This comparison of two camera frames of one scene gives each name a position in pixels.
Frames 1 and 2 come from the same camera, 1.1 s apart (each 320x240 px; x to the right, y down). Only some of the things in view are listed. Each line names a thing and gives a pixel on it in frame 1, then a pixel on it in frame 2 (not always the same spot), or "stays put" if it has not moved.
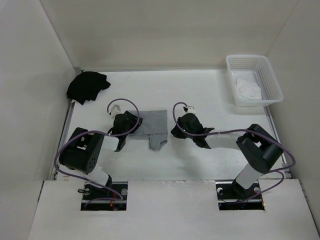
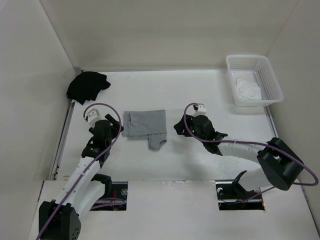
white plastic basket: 253,81 stays put
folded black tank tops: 84,86 stays put
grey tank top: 154,127 stays put
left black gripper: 134,120 to 114,127
